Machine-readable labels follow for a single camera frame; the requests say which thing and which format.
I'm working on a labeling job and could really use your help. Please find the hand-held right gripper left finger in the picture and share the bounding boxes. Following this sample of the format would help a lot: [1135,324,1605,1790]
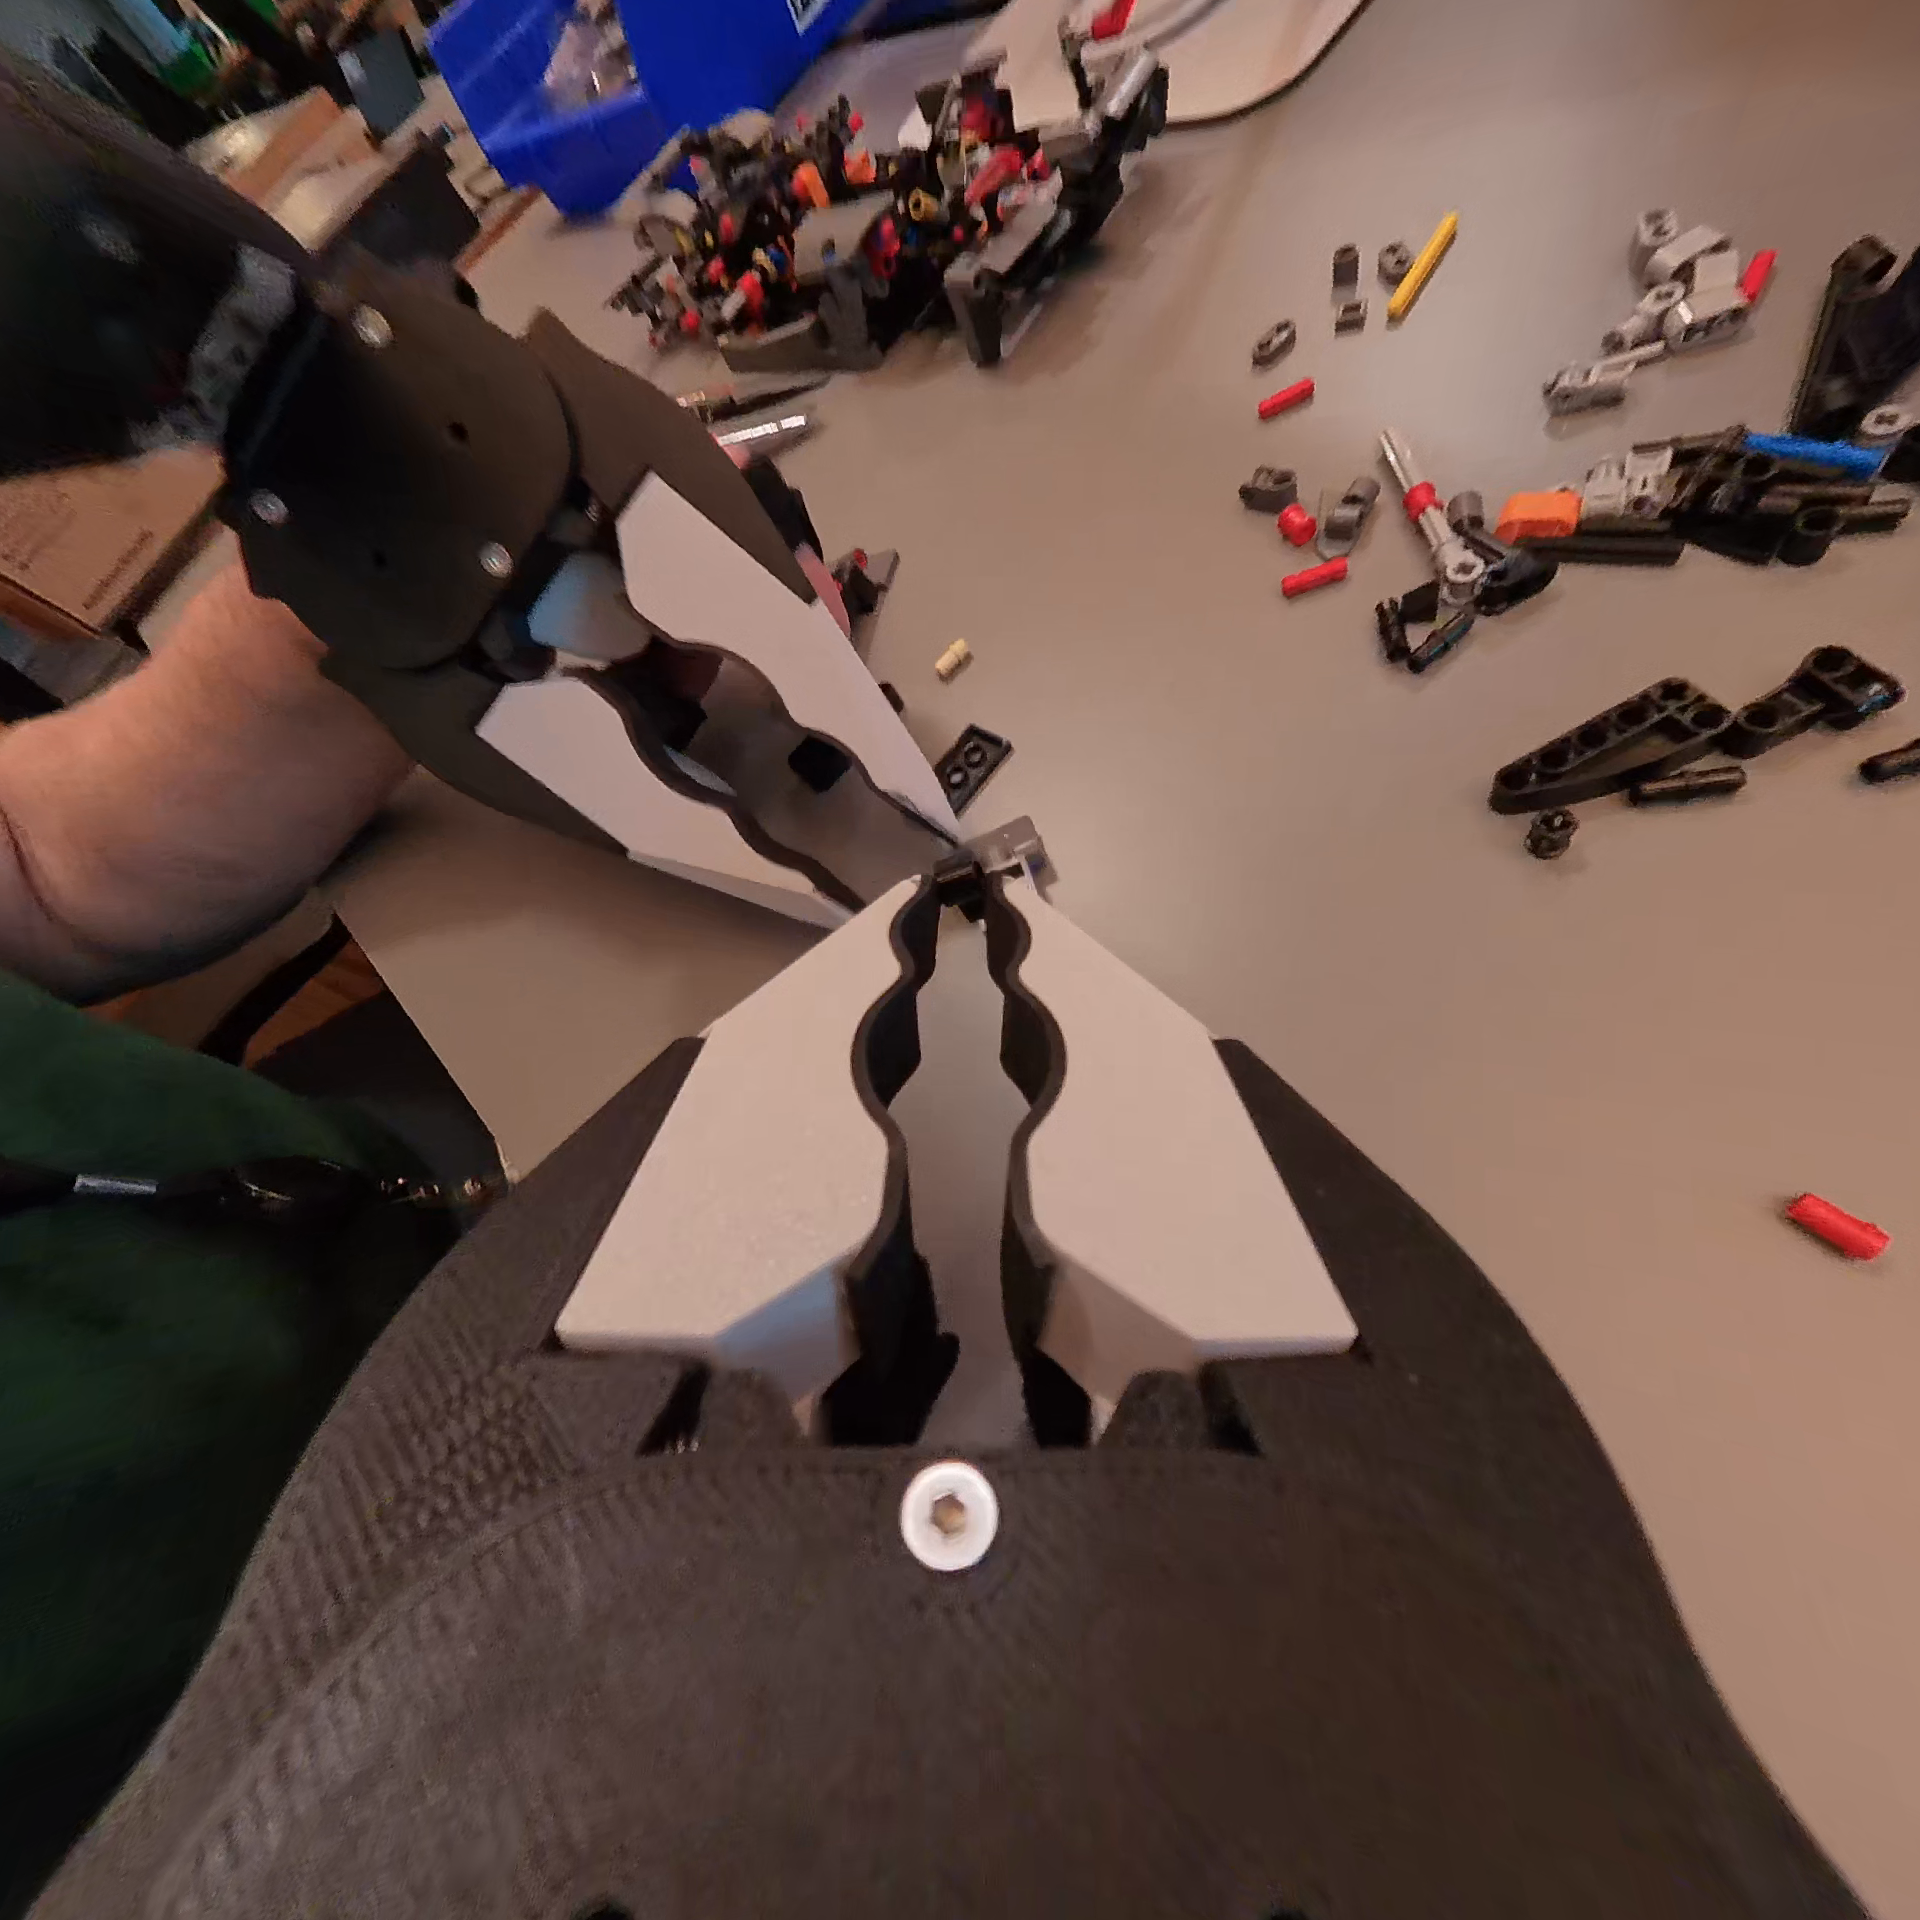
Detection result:
[550,877,944,1438]

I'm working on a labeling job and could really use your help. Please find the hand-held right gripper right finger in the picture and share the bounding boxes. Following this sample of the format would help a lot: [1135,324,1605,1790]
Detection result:
[982,877,1363,1408]

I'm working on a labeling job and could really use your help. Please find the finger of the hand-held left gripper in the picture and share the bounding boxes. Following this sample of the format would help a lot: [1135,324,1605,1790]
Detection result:
[612,470,964,842]
[473,672,867,932]

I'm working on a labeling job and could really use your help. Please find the grey lego block assembly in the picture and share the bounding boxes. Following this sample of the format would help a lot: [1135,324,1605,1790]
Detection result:
[960,816,1057,904]

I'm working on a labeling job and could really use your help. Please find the person's left forearm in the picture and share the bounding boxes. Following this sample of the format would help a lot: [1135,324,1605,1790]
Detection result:
[0,598,414,1000]

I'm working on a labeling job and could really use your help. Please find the partly built lego car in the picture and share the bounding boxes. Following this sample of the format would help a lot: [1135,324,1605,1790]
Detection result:
[607,0,1172,377]

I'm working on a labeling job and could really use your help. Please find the cluster of black lego beams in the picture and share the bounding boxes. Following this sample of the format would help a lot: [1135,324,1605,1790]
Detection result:
[1488,644,1920,859]

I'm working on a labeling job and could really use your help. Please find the small red lego piece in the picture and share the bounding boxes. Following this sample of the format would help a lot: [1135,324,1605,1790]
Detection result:
[1784,1192,1892,1261]

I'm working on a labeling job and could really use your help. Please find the long grey lego axle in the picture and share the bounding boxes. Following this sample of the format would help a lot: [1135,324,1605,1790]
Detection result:
[1375,429,1488,602]

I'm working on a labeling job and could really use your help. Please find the yellow lego axle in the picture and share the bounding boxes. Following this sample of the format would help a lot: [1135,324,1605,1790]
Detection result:
[1387,212,1460,320]

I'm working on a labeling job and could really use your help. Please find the pile of black lego pieces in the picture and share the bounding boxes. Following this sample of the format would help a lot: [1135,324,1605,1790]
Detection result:
[1372,428,1912,676]

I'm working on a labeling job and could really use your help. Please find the black case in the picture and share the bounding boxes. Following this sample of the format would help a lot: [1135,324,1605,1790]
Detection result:
[323,134,483,273]

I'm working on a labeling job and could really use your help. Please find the cardboard box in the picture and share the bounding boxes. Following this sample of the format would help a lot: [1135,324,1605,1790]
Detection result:
[0,450,225,646]

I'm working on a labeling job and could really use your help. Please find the blue plastic bin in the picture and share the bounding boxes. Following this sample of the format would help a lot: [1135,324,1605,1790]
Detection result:
[427,0,872,220]

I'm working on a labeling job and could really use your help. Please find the cluster of dark grey connectors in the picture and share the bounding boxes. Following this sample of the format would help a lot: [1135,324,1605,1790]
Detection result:
[1237,241,1419,549]

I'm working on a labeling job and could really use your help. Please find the person's green shirt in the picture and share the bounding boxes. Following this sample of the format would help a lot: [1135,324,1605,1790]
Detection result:
[0,976,505,1862]

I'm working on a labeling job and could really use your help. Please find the white book stand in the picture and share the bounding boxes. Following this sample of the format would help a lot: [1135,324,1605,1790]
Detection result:
[960,0,1366,128]

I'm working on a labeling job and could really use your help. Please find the cluster of light grey connectors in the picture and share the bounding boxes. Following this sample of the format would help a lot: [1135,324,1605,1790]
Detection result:
[1545,211,1779,414]

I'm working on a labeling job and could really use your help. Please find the black strap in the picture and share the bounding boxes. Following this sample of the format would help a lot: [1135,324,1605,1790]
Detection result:
[0,1161,505,1216]

